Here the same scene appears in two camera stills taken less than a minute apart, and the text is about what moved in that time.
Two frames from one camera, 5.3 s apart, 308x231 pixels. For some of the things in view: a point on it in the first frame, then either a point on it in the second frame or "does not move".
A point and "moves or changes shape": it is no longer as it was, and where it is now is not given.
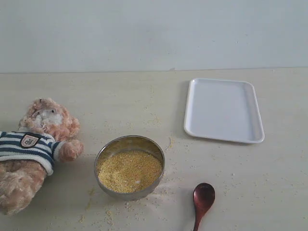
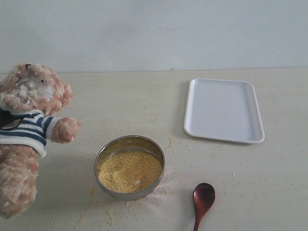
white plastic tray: (223, 109) does not move
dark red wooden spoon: (203, 196) does not move
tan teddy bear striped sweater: (46, 135) moves or changes shape
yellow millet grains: (129, 171) does not move
